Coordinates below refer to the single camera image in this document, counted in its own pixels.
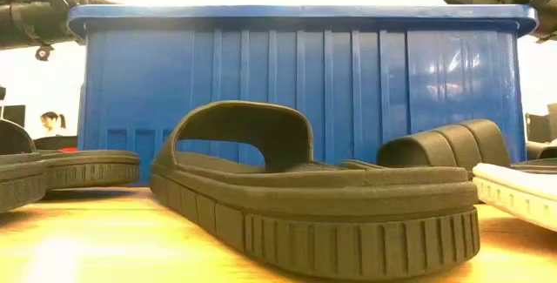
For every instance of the black slide sandal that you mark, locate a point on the black slide sandal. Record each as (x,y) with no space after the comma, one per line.
(22,178)
(457,143)
(541,150)
(304,200)
(87,170)

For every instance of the pale pink slide sandal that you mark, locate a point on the pale pink slide sandal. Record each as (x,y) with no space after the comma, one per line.
(513,191)

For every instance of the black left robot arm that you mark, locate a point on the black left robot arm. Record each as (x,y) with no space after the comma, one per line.
(39,26)

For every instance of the blue plastic bin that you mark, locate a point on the blue plastic bin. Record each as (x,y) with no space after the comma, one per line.
(348,78)

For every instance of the person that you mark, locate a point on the person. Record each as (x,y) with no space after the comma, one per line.
(52,122)

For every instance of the black background monitor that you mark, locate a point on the black background monitor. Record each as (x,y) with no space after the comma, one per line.
(14,115)

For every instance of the dark boxy background object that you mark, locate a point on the dark boxy background object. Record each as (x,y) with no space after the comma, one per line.
(539,126)

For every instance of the black round ceiling camera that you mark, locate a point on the black round ceiling camera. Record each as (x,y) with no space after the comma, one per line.
(43,53)

